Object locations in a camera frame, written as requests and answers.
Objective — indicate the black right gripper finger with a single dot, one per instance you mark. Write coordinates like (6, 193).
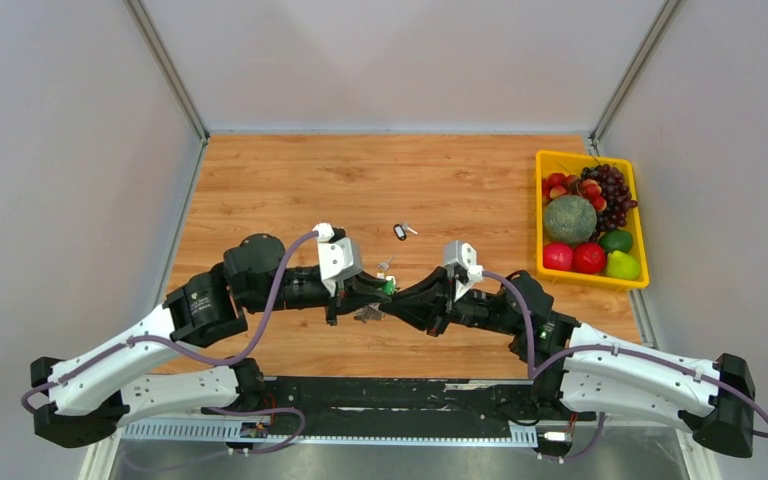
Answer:
(435, 287)
(426, 317)

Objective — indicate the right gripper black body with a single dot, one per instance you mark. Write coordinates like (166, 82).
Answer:
(474, 308)

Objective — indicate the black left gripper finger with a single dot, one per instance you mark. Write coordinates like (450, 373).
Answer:
(365, 285)
(333, 314)

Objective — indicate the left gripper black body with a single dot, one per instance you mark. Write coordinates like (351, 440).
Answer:
(298, 292)

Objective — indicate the green tagged key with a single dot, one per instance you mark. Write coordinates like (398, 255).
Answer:
(390, 287)

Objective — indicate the large silver keyring with clips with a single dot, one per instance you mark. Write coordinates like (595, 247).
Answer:
(368, 313)

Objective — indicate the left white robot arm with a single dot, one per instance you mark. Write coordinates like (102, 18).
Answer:
(159, 365)

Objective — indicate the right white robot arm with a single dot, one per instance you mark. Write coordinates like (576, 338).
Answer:
(577, 368)

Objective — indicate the yellow tagged key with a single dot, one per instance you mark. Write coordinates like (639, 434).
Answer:
(384, 266)

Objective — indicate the black tagged key loose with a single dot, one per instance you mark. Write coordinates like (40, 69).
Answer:
(403, 231)

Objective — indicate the red apple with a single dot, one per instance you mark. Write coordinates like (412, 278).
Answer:
(589, 259)
(558, 256)

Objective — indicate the green melon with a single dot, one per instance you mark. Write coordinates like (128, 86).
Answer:
(570, 220)

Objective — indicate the green pear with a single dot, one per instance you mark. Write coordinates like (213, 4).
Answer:
(622, 266)

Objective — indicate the red strawberries pile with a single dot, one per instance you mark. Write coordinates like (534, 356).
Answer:
(557, 185)

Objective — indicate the green avocado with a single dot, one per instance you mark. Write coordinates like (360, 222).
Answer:
(617, 240)

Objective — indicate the yellow plastic fruit bin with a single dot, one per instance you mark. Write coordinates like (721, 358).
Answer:
(548, 162)

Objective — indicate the dark grape bunch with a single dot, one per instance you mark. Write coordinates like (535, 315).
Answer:
(608, 192)

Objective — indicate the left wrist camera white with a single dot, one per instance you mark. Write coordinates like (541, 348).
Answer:
(338, 255)

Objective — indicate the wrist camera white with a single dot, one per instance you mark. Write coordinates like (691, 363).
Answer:
(338, 255)
(462, 268)

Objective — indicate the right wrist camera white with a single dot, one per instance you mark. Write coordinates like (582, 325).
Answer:
(462, 268)

